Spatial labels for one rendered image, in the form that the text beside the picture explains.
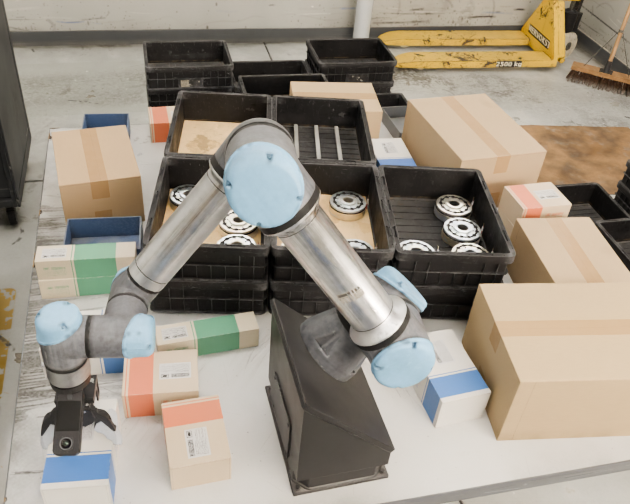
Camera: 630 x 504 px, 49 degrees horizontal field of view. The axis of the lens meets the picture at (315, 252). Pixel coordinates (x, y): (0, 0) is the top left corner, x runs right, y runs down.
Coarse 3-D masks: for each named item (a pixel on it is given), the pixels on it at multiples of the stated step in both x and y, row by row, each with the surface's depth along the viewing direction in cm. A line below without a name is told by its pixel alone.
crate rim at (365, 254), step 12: (372, 168) 194; (384, 204) 180; (384, 216) 176; (384, 228) 173; (276, 240) 165; (276, 252) 163; (288, 252) 163; (360, 252) 164; (372, 252) 164; (384, 252) 164
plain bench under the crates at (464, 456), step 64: (64, 128) 242; (384, 128) 260; (192, 320) 174; (256, 320) 176; (448, 320) 181; (256, 384) 160; (128, 448) 144; (256, 448) 146; (448, 448) 150; (512, 448) 151; (576, 448) 153
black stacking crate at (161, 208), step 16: (176, 160) 190; (176, 176) 193; (192, 176) 194; (160, 192) 178; (160, 208) 179; (160, 224) 180; (192, 256) 164; (208, 256) 164; (224, 256) 164; (240, 256) 165; (192, 272) 167; (208, 272) 167; (224, 272) 167; (240, 272) 168; (256, 272) 168
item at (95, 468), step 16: (96, 400) 142; (112, 400) 142; (96, 432) 136; (48, 448) 132; (96, 448) 133; (112, 448) 134; (48, 464) 129; (64, 464) 130; (80, 464) 130; (96, 464) 130; (112, 464) 134; (48, 480) 127; (64, 480) 127; (80, 480) 127; (96, 480) 128; (112, 480) 133; (48, 496) 127; (64, 496) 128; (80, 496) 128; (96, 496) 129; (112, 496) 132
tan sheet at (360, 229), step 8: (320, 200) 197; (328, 200) 197; (368, 216) 193; (336, 224) 188; (344, 224) 189; (352, 224) 189; (360, 224) 189; (368, 224) 190; (344, 232) 186; (352, 232) 186; (360, 232) 186; (368, 232) 187; (280, 240) 181; (368, 240) 184
